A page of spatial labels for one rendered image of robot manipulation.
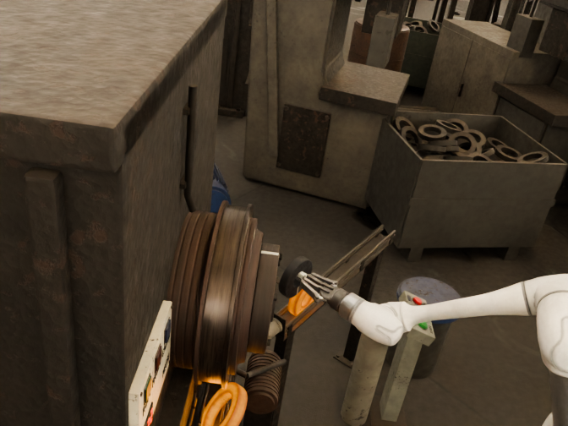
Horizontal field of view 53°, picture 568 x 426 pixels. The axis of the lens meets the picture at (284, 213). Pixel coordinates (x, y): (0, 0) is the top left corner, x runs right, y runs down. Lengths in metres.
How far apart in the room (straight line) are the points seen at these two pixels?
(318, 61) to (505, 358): 2.17
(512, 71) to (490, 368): 2.67
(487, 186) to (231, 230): 2.62
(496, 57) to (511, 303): 3.62
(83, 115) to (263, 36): 3.31
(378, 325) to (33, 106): 1.34
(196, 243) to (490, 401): 2.07
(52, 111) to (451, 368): 2.67
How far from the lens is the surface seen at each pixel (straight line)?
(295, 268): 1.97
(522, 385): 3.27
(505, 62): 5.13
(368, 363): 2.46
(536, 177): 3.93
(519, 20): 5.16
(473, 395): 3.08
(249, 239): 1.35
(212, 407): 1.75
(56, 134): 0.78
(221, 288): 1.27
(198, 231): 1.36
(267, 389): 2.07
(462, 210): 3.77
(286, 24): 3.98
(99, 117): 0.78
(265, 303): 1.36
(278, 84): 4.09
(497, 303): 1.81
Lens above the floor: 2.05
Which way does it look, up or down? 30 degrees down
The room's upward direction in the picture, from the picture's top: 9 degrees clockwise
